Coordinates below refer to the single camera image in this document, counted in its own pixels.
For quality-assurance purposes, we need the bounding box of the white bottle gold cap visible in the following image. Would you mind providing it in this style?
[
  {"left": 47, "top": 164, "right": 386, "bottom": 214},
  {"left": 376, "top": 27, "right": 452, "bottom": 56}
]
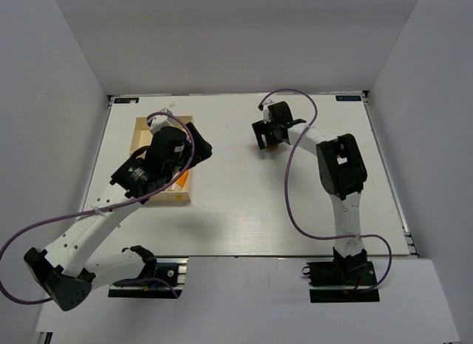
[{"left": 266, "top": 145, "right": 279, "bottom": 152}]

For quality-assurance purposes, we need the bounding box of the orange tube white cap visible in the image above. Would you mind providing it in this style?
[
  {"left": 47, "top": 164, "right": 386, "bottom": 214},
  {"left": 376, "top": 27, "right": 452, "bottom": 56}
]
[{"left": 171, "top": 170, "right": 188, "bottom": 192}]

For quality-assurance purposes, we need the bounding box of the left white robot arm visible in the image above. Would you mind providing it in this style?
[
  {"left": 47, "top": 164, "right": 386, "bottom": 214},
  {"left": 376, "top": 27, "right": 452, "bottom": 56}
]
[{"left": 24, "top": 123, "right": 212, "bottom": 311}]

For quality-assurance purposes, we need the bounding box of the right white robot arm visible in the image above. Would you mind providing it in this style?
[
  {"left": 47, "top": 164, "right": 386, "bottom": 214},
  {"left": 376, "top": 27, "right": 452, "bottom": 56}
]
[{"left": 252, "top": 101, "right": 367, "bottom": 284}]

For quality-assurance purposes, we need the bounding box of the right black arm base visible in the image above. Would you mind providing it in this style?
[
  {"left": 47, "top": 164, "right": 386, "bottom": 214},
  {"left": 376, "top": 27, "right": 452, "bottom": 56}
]
[{"left": 302, "top": 261, "right": 380, "bottom": 303}]

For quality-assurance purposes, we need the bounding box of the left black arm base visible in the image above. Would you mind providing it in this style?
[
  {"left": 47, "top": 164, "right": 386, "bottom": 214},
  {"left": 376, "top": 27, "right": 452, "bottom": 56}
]
[{"left": 108, "top": 257, "right": 188, "bottom": 300}]

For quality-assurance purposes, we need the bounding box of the wooden divided organizer box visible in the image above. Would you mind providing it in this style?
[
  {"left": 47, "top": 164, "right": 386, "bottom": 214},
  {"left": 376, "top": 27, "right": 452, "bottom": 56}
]
[{"left": 129, "top": 117, "right": 192, "bottom": 206}]

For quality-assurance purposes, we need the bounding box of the right blue table sticker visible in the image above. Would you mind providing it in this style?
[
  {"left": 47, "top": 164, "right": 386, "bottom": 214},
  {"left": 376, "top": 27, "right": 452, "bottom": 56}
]
[{"left": 335, "top": 95, "right": 362, "bottom": 102}]

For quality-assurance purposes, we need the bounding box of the blue table sticker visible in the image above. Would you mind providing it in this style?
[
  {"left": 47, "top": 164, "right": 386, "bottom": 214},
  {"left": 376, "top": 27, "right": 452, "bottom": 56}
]
[
  {"left": 114, "top": 97, "right": 139, "bottom": 104},
  {"left": 335, "top": 95, "right": 362, "bottom": 102}
]

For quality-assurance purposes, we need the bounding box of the left blue table sticker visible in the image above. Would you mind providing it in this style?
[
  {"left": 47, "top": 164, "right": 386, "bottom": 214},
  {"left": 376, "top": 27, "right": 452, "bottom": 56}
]
[{"left": 114, "top": 97, "right": 139, "bottom": 104}]

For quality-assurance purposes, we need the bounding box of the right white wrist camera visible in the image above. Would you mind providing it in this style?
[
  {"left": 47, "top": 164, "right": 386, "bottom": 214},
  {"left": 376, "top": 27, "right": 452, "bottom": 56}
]
[{"left": 258, "top": 100, "right": 273, "bottom": 124}]

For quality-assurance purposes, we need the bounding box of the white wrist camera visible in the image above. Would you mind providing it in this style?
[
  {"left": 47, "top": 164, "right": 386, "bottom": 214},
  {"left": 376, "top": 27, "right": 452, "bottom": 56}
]
[
  {"left": 258, "top": 100, "right": 273, "bottom": 124},
  {"left": 146, "top": 108, "right": 174, "bottom": 135}
]

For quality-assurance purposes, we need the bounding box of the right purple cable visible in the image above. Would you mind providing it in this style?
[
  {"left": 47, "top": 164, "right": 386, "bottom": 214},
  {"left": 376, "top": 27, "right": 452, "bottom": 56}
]
[{"left": 258, "top": 89, "right": 394, "bottom": 293}]

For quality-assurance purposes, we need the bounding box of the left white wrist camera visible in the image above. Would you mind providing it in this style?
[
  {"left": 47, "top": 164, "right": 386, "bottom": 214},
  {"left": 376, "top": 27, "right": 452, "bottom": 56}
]
[{"left": 146, "top": 108, "right": 174, "bottom": 135}]

